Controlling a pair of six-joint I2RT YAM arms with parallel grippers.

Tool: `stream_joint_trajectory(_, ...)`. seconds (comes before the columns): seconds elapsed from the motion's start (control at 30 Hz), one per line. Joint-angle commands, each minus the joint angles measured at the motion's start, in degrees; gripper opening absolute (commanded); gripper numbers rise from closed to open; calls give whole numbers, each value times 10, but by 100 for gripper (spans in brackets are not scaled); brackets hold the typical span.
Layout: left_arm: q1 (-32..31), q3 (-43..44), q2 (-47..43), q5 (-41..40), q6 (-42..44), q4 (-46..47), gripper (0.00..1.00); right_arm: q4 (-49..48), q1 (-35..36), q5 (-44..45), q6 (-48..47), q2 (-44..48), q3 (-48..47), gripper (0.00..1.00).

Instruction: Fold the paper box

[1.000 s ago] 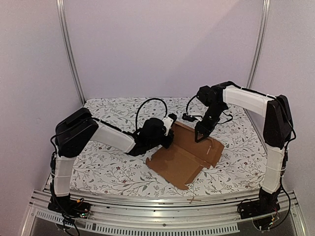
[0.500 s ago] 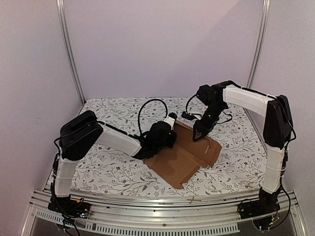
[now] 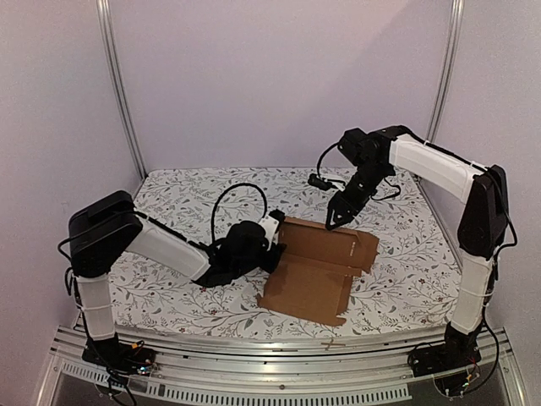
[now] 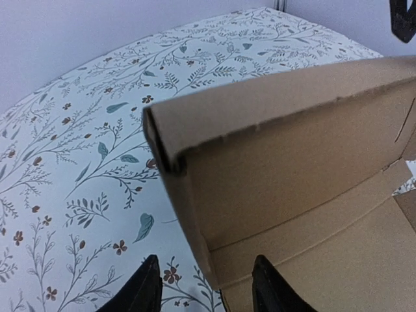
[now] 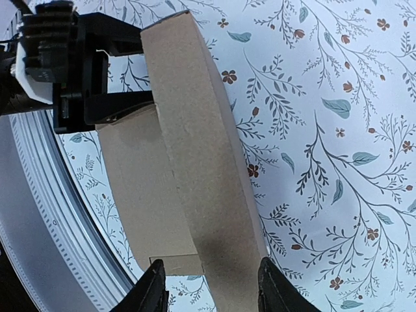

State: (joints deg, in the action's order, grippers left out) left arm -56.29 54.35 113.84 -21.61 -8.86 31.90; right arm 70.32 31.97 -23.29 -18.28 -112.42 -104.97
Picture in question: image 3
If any brown cardboard paper box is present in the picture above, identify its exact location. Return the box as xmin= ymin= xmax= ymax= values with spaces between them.
xmin=257 ymin=217 xmax=380 ymax=326

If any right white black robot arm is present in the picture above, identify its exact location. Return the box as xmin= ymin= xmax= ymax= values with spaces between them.
xmin=325 ymin=125 xmax=516 ymax=336

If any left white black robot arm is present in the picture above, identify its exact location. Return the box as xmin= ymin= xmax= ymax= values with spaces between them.
xmin=64 ymin=190 xmax=285 ymax=367

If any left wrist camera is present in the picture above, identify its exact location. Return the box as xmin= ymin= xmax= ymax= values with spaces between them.
xmin=258 ymin=209 xmax=286 ymax=245

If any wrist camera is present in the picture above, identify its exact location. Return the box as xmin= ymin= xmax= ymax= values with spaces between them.
xmin=308 ymin=173 xmax=337 ymax=191
xmin=258 ymin=209 xmax=286 ymax=245

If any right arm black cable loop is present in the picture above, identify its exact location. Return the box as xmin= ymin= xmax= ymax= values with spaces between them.
xmin=316 ymin=141 xmax=402 ymax=202

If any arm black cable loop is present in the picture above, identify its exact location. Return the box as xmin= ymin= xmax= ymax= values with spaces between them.
xmin=210 ymin=182 xmax=270 ymax=246
xmin=316 ymin=141 xmax=402 ymax=202

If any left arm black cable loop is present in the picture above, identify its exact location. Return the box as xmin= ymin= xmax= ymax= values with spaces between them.
xmin=210 ymin=182 xmax=270 ymax=246

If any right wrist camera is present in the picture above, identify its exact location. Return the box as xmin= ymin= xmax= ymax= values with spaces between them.
xmin=308 ymin=173 xmax=337 ymax=191

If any right aluminium frame post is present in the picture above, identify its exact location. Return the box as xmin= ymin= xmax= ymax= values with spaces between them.
xmin=426 ymin=0 xmax=465 ymax=143

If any aluminium frame post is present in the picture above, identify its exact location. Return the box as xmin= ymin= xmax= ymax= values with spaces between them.
xmin=426 ymin=0 xmax=465 ymax=143
xmin=96 ymin=0 xmax=148 ymax=181

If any aluminium front rail base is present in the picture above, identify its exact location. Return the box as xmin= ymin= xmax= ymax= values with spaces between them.
xmin=33 ymin=325 xmax=529 ymax=406

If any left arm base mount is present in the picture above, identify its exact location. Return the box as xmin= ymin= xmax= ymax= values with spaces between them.
xmin=82 ymin=335 xmax=156 ymax=375

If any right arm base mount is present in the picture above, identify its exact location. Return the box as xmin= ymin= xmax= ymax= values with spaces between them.
xmin=407 ymin=334 xmax=482 ymax=377

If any left aluminium frame post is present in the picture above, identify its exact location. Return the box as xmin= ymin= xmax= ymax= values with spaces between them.
xmin=96 ymin=0 xmax=148 ymax=181

